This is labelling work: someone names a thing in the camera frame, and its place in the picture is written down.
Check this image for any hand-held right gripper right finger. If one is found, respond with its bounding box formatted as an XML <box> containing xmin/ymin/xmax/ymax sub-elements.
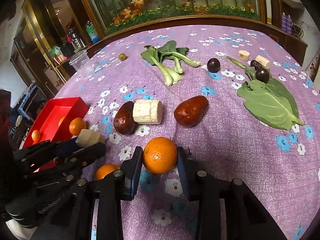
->
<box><xmin>177</xmin><ymin>147</ymin><xmax>288</xmax><ymax>240</ymax></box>

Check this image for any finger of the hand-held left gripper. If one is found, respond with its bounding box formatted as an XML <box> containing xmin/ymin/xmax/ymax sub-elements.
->
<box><xmin>14</xmin><ymin>139</ymin><xmax>79</xmax><ymax>166</ymax></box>
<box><xmin>25</xmin><ymin>142</ymin><xmax>107</xmax><ymax>193</ymax></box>

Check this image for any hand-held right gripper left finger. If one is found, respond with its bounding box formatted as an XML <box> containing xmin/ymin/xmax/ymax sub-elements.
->
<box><xmin>30</xmin><ymin>146</ymin><xmax>143</xmax><ymax>240</ymax></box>

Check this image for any white banana chunk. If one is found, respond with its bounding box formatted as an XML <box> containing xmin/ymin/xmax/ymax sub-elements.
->
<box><xmin>132</xmin><ymin>99</ymin><xmax>163</xmax><ymax>125</ymax></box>
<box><xmin>75</xmin><ymin>129</ymin><xmax>106</xmax><ymax>147</ymax></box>

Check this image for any medium orange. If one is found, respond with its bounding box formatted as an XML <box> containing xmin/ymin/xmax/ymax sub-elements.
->
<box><xmin>95</xmin><ymin>164</ymin><xmax>120</xmax><ymax>180</ymax></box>

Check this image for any large orange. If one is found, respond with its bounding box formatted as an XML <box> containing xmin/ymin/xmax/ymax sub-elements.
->
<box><xmin>142</xmin><ymin>137</ymin><xmax>178</xmax><ymax>175</ymax></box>

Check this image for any red tray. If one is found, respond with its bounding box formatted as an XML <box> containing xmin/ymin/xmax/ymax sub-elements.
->
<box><xmin>21</xmin><ymin>97</ymin><xmax>90</xmax><ymax>173</ymax></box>

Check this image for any dark red date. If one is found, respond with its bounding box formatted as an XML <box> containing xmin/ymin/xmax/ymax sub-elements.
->
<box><xmin>113</xmin><ymin>101</ymin><xmax>137</xmax><ymax>135</ymax></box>

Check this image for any large red date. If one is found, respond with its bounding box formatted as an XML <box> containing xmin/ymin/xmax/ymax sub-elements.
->
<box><xmin>174</xmin><ymin>95</ymin><xmax>209</xmax><ymax>127</ymax></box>

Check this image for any purple floral tablecloth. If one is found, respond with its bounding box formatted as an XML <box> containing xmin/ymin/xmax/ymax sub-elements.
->
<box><xmin>54</xmin><ymin>25</ymin><xmax>320</xmax><ymax>240</ymax></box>

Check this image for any clear plastic cup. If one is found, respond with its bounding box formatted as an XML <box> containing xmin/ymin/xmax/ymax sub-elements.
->
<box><xmin>69</xmin><ymin>49</ymin><xmax>95</xmax><ymax>78</ymax></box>

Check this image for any green bag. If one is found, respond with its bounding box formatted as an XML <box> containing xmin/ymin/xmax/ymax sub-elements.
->
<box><xmin>49</xmin><ymin>45</ymin><xmax>63</xmax><ymax>58</ymax></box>

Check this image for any black pot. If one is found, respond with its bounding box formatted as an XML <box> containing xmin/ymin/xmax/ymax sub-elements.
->
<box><xmin>60</xmin><ymin>41</ymin><xmax>75</xmax><ymax>57</ymax></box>

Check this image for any bok choy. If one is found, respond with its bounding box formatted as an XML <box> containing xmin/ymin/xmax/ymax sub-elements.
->
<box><xmin>141</xmin><ymin>45</ymin><xmax>183</xmax><ymax>87</ymax></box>
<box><xmin>160</xmin><ymin>40</ymin><xmax>202</xmax><ymax>75</ymax></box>

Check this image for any black steel thermos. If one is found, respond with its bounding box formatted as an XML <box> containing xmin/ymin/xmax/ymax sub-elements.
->
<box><xmin>67</xmin><ymin>27</ymin><xmax>85</xmax><ymax>49</ymax></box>

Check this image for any large green leaf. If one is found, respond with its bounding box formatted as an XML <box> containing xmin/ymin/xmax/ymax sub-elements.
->
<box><xmin>236</xmin><ymin>77</ymin><xmax>305</xmax><ymax>130</ymax></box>

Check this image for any plastic bottle green label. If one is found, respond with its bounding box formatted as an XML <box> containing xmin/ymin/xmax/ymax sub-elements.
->
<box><xmin>84</xmin><ymin>21</ymin><xmax>100</xmax><ymax>43</ymax></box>

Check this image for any dark purple plum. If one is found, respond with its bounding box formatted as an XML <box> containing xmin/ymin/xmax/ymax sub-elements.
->
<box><xmin>207</xmin><ymin>58</ymin><xmax>221</xmax><ymax>73</ymax></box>
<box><xmin>255</xmin><ymin>68</ymin><xmax>270</xmax><ymax>83</ymax></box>

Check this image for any gold framed doorway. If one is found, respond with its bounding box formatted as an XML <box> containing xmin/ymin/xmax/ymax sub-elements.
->
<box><xmin>10</xmin><ymin>0</ymin><xmax>83</xmax><ymax>90</ymax></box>

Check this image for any green vegetable stem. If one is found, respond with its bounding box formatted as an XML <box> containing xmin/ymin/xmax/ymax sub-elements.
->
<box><xmin>226</xmin><ymin>56</ymin><xmax>258</xmax><ymax>81</ymax></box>

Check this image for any banana chunk far right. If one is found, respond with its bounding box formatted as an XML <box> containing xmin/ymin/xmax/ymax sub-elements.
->
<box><xmin>255</xmin><ymin>55</ymin><xmax>272</xmax><ymax>69</ymax></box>

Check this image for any wire basket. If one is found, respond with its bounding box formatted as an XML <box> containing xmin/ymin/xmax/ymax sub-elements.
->
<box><xmin>292</xmin><ymin>22</ymin><xmax>304</xmax><ymax>38</ymax></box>

